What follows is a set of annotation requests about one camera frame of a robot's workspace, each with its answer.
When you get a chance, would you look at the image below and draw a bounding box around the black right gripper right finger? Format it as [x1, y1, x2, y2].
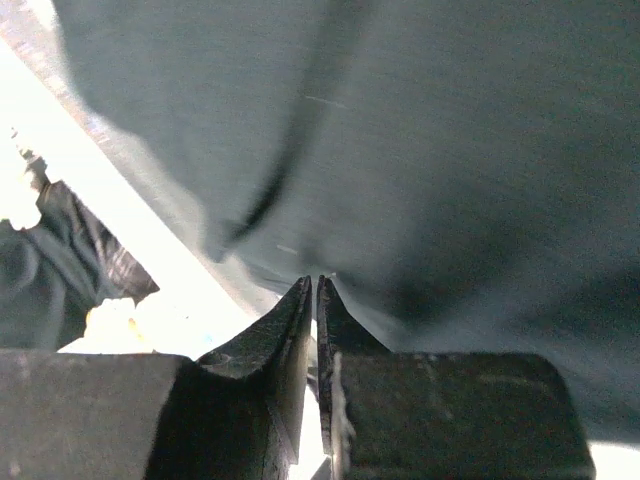
[317, 277, 595, 479]

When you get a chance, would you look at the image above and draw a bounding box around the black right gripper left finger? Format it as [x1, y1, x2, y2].
[1, 277, 312, 479]

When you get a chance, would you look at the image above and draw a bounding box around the black t shirt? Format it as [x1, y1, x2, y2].
[55, 1, 639, 444]

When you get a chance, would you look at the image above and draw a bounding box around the black base crossbar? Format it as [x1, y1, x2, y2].
[1, 182, 159, 351]

